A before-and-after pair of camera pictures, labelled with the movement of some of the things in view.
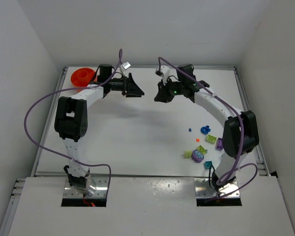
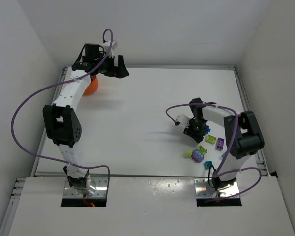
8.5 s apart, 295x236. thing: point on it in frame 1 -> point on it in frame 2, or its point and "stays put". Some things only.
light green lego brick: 188,154 stays put
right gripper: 167,89 -> 195,132
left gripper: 125,85 -> 114,69
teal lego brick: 207,164 stays put
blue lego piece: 205,130 stays put
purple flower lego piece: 197,156 stays put
